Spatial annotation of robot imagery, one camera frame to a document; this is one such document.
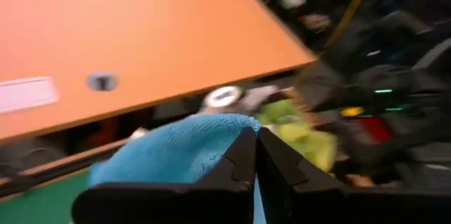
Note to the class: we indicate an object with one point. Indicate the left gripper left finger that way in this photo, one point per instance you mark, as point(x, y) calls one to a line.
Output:
point(176, 203)

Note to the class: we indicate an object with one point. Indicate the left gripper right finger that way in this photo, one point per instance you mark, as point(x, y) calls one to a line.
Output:
point(334, 206)

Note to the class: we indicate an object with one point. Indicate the blue microfiber towel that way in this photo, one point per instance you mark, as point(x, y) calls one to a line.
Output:
point(169, 153)

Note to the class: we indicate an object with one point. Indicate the green microfiber towel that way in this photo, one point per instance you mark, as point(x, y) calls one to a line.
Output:
point(306, 139)

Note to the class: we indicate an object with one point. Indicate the clear spray bottle white trigger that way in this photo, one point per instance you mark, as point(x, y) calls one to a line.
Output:
point(259, 97)

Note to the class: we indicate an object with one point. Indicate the green table mat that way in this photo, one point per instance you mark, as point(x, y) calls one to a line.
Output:
point(35, 203)

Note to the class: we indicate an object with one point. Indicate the grey desk grommet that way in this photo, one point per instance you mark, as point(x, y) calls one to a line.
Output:
point(102, 82)

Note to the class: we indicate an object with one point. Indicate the light wood desk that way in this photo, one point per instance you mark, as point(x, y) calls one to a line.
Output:
point(141, 23)

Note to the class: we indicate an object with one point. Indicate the black table frame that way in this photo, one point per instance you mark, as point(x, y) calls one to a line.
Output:
point(35, 183)

